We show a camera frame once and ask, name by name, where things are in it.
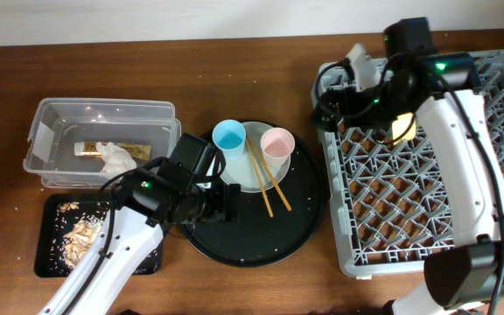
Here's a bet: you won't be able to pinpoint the yellow bowl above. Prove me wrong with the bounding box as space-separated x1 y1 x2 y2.
392 113 417 144

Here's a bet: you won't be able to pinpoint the gold chopstick wrapper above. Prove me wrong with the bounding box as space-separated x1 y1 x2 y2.
73 142 151 161

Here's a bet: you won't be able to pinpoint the white napkin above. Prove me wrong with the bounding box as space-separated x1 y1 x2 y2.
95 142 137 173

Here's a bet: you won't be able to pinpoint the food leftovers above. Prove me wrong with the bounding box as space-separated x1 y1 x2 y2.
56 201 103 270

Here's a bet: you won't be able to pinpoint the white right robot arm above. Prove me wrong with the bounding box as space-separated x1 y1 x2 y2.
312 45 504 314

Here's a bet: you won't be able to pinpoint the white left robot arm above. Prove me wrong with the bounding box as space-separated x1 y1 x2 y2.
40 168 241 314

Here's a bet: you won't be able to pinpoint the grey dishwasher rack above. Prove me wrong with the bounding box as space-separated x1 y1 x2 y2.
318 50 504 278

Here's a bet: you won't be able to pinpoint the grey plate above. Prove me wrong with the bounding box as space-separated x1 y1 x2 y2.
220 122 291 193

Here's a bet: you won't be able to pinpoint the round black tray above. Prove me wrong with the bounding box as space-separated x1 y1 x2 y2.
179 136 328 268

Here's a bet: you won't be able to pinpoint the left wooden chopstick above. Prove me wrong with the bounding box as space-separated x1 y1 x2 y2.
245 138 274 218

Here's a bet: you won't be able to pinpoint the wooden chopstick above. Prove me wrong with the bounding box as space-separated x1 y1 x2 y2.
245 138 274 218
248 138 292 212

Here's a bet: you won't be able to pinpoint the blue cup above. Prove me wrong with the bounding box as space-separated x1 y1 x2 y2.
212 120 247 160

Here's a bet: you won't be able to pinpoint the right wooden chopstick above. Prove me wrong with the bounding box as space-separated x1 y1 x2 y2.
248 138 292 212

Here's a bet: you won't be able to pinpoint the pink cup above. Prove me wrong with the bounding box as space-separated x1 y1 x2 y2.
260 127 295 167

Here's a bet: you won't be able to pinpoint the black rectangular tray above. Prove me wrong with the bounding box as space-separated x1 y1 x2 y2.
32 192 164 278

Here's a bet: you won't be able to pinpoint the clear plastic bin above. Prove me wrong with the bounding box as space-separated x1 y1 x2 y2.
23 98 182 189

